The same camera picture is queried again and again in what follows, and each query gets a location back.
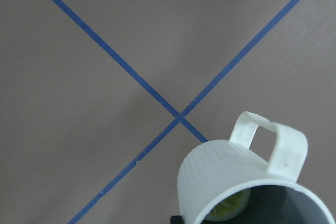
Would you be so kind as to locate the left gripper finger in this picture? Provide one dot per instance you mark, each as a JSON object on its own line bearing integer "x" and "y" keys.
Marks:
{"x": 178, "y": 219}

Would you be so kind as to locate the yellow lemon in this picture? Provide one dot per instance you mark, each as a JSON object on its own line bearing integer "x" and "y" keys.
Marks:
{"x": 230, "y": 207}

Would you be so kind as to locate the white mug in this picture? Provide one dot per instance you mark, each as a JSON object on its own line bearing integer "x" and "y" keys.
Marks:
{"x": 217, "y": 169}

